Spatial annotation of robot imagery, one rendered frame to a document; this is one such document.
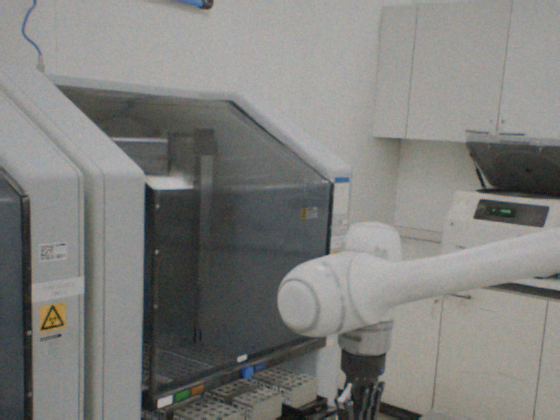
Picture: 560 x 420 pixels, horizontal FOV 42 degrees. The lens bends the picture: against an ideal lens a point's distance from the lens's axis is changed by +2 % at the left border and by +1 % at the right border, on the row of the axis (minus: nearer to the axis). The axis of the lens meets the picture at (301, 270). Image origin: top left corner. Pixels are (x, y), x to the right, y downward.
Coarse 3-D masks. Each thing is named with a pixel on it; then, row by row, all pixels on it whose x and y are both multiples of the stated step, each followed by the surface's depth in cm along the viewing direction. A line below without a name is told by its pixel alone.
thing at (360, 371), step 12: (348, 360) 116; (360, 360) 115; (372, 360) 115; (384, 360) 117; (348, 372) 116; (360, 372) 115; (372, 372) 116; (384, 372) 118; (360, 384) 117; (360, 396) 118
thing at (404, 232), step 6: (396, 228) 441; (402, 228) 439; (408, 228) 437; (414, 228) 436; (402, 234) 439; (408, 234) 437; (414, 234) 435; (420, 234) 432; (426, 234) 430; (432, 234) 427; (438, 234) 425; (426, 240) 430; (432, 240) 428; (438, 240) 426
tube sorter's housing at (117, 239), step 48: (48, 96) 139; (192, 96) 203; (240, 96) 197; (96, 144) 132; (288, 144) 189; (96, 192) 125; (144, 192) 224; (96, 240) 127; (144, 240) 227; (96, 288) 129; (144, 288) 230; (96, 336) 130; (144, 336) 233; (336, 336) 197; (96, 384) 132; (336, 384) 201
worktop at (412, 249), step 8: (408, 240) 429; (416, 240) 430; (408, 248) 399; (416, 248) 401; (424, 248) 403; (432, 248) 404; (440, 248) 407; (408, 256) 374; (416, 256) 375; (424, 256) 376; (520, 280) 334; (528, 280) 332; (536, 280) 330; (544, 280) 331; (552, 280) 332; (552, 288) 326
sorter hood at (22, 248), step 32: (0, 192) 110; (0, 224) 110; (0, 256) 111; (0, 288) 112; (0, 320) 112; (32, 320) 117; (0, 352) 113; (0, 384) 114; (32, 384) 119; (0, 416) 115; (32, 416) 120
